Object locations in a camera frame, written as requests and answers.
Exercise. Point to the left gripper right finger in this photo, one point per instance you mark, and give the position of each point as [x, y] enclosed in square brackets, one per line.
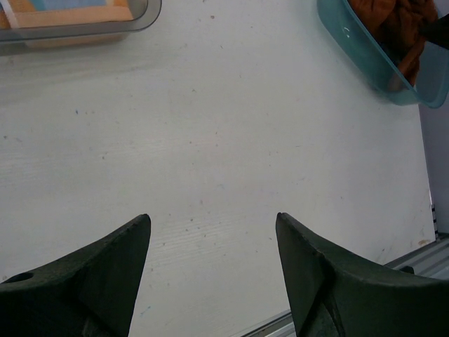
[334, 292]

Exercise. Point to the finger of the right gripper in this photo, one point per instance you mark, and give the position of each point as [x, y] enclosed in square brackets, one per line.
[437, 32]

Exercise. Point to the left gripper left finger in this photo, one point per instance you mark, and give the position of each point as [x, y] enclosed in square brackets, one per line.
[89, 292]

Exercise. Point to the brown towel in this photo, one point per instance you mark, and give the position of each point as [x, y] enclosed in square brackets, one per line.
[396, 25]

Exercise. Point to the teal transparent plastic bin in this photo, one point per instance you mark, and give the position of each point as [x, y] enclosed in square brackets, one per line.
[379, 65]

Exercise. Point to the grey transparent plastic bin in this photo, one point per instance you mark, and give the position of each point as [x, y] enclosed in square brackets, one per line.
[145, 12]

